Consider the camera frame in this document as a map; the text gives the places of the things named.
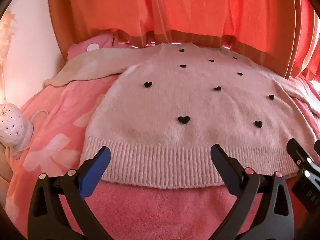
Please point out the pale pink heart-dotted sweater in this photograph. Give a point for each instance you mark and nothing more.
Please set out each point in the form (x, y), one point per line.
(162, 100)

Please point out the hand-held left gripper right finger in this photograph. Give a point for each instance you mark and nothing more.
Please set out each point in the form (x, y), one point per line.
(225, 166)

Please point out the pale feather decoration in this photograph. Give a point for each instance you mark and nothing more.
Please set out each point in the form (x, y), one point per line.
(7, 37)

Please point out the pink satin cloth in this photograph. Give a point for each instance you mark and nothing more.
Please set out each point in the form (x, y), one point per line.
(150, 40)

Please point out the white perforated ball lamp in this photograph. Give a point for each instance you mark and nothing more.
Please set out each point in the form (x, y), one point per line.
(11, 127)

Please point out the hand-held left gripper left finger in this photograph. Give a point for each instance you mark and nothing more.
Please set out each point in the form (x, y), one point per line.
(96, 170)

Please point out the pink dotted pillow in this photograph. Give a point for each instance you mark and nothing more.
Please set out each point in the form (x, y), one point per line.
(100, 41)

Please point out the pink bow-print blanket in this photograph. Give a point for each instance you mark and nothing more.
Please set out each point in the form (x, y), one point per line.
(62, 130)

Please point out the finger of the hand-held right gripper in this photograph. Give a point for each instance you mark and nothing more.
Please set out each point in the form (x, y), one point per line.
(298, 152)

